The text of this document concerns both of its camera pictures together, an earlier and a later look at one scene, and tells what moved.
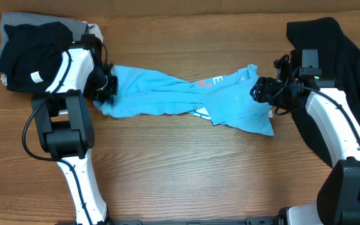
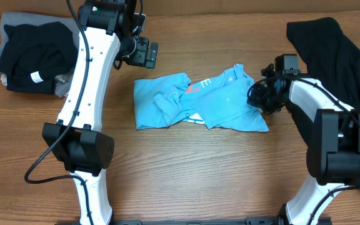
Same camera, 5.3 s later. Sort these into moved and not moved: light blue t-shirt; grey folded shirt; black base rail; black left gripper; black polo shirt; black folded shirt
Moved: black left gripper; light blue t-shirt
Not moved: black base rail; grey folded shirt; black polo shirt; black folded shirt
